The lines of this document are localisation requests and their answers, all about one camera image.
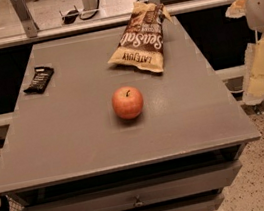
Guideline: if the black cable on floor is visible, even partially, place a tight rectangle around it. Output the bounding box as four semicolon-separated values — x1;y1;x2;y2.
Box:
57;0;104;26

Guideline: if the horizontal metal railing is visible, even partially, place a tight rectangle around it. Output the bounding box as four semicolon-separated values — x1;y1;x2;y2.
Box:
0;0;235;48

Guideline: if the brown Late July chip bag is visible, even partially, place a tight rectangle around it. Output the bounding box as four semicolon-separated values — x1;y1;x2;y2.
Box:
108;2;172;73

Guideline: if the grey drawer cabinet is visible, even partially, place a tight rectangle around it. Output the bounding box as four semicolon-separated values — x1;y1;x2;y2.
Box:
0;19;260;211

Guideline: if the top drawer with knob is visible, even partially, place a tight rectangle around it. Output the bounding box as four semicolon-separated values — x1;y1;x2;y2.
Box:
24;160;242;211

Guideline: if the black rxbar chocolate bar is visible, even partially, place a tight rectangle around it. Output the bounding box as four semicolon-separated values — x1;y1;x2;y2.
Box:
24;66;55;94

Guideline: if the red apple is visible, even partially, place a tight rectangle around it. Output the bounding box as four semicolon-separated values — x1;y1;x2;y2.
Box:
111;86;144;120

